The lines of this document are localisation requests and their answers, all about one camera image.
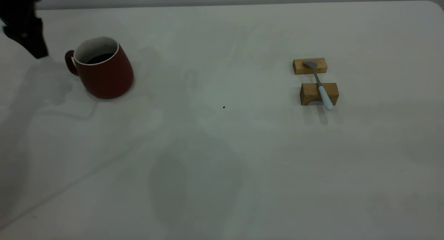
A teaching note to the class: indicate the red ceramic mug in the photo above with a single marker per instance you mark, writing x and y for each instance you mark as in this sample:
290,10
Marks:
107,77

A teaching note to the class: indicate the flat rectangular wooden block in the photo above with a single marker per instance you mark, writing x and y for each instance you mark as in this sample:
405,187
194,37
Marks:
321,67

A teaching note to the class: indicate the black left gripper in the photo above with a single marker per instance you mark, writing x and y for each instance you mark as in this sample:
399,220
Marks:
15,4

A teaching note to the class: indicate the arched wooden block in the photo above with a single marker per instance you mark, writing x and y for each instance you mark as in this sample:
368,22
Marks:
310,91

